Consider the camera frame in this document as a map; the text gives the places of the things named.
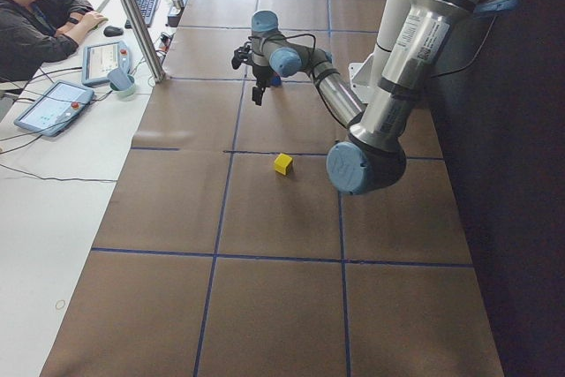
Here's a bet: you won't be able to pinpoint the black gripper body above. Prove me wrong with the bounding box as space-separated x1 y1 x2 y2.
252 64 272 88

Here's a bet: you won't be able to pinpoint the blue wooden cube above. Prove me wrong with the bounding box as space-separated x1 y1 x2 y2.
270 76 282 87

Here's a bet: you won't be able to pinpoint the yellow wooden cube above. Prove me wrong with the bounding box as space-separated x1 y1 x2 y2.
273 153 293 176

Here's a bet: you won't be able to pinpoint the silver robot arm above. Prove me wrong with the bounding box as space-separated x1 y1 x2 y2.
232 0 518 195

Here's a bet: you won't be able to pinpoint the orange black connector strip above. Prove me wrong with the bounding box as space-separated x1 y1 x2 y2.
158 32 174 52

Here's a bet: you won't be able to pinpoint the black keyboard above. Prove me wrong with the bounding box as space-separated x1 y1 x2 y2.
136 0 160 27

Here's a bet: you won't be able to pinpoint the black computer mouse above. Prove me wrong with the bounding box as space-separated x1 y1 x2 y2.
103 26 124 37

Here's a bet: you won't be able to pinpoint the far teach pendant tablet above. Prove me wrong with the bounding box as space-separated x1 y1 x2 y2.
81 41 131 87

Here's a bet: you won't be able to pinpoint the teach pendant tablet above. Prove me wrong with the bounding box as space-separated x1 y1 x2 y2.
81 41 131 87
13 80 94 137

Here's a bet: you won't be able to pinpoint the near teach pendant tablet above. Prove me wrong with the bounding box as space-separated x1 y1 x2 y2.
13 80 94 137

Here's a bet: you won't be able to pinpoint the seated person in black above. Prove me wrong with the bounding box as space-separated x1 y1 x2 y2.
1 0 106 83

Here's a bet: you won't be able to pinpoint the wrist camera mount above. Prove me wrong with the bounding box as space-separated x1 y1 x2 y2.
231 41 252 70

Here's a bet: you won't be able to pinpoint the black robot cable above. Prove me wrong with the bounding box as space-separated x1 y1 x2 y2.
273 32 354 129

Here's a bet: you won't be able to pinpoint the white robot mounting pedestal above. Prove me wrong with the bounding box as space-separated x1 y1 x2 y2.
350 0 411 104

